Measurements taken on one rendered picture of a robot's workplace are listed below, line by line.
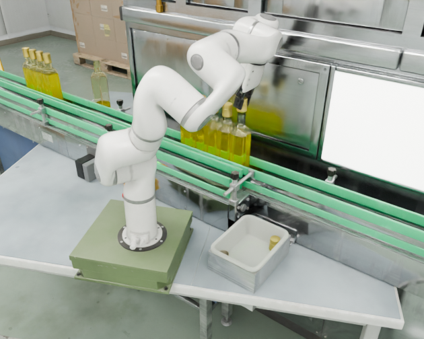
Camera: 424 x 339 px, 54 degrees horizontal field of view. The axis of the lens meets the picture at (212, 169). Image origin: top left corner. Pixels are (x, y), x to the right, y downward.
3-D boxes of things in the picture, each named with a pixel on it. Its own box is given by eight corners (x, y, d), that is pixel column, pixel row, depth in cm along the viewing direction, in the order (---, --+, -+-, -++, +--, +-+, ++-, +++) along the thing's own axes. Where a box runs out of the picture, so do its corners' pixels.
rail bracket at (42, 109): (50, 126, 193) (44, 99, 186) (36, 131, 188) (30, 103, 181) (46, 124, 195) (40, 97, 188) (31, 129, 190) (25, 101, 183)
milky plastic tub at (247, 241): (289, 251, 138) (292, 231, 133) (254, 293, 122) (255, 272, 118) (245, 231, 146) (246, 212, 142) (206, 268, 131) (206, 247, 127)
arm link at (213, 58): (190, 73, 112) (231, 109, 111) (141, 99, 96) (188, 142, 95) (219, 23, 101) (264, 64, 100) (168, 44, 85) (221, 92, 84)
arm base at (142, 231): (158, 255, 124) (155, 214, 116) (116, 254, 124) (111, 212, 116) (164, 223, 137) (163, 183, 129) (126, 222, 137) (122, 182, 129)
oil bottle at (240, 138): (249, 177, 154) (252, 124, 143) (241, 183, 150) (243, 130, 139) (236, 172, 157) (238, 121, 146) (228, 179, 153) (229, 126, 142)
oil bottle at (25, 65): (45, 101, 218) (33, 47, 204) (36, 104, 215) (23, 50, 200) (39, 98, 221) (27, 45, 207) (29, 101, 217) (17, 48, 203)
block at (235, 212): (251, 209, 148) (252, 193, 144) (236, 222, 141) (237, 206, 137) (242, 206, 149) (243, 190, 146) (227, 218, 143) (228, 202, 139)
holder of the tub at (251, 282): (295, 244, 141) (298, 226, 137) (253, 294, 123) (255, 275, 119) (253, 225, 150) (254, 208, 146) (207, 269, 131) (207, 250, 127)
